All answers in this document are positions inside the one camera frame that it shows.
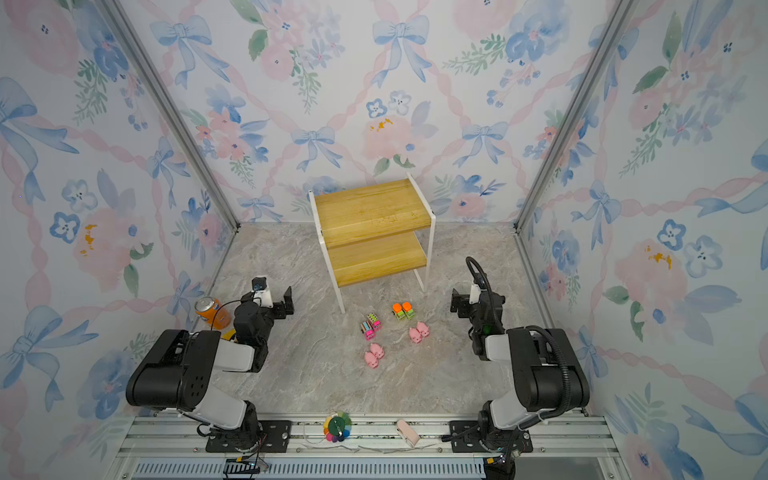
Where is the pink pig toy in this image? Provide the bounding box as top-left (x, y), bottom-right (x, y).
top-left (364, 351), bottom-right (379, 369)
top-left (416, 322), bottom-right (430, 338)
top-left (370, 343), bottom-right (385, 360)
top-left (409, 328), bottom-right (423, 344)

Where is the orange green toy car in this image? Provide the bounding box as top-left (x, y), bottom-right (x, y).
top-left (402, 302), bottom-right (415, 319)
top-left (392, 303), bottom-right (406, 320)

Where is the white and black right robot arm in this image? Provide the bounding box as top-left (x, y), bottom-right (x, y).
top-left (444, 286), bottom-right (591, 453)

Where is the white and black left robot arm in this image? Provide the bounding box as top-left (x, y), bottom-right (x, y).
top-left (126, 286), bottom-right (294, 455)

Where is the red snack packet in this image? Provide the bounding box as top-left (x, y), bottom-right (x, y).
top-left (221, 328), bottom-right (236, 341)

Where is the orange soda can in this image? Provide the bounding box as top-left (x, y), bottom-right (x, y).
top-left (195, 296), bottom-right (232, 330)

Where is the pink green toy car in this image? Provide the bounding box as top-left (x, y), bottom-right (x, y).
top-left (367, 313), bottom-right (382, 331)

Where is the colourful round disc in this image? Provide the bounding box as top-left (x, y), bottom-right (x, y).
top-left (323, 411), bottom-right (352, 443)

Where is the pink eraser block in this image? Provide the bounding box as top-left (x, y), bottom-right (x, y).
top-left (396, 419), bottom-right (421, 448)

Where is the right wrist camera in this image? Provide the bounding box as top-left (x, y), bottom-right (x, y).
top-left (468, 283), bottom-right (483, 305)

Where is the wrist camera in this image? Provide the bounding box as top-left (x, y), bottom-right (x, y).
top-left (251, 276), bottom-right (273, 308)
top-left (468, 283), bottom-right (483, 305)

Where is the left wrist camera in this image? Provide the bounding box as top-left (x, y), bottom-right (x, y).
top-left (251, 276), bottom-right (273, 308)

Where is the wooden two-tier shelf white frame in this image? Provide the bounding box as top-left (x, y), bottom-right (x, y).
top-left (308, 174), bottom-right (436, 312)

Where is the black corrugated cable hose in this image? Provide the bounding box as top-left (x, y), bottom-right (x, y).
top-left (465, 256), bottom-right (572, 421)

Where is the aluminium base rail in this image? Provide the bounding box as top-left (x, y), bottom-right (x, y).
top-left (106, 411), bottom-right (630, 479)

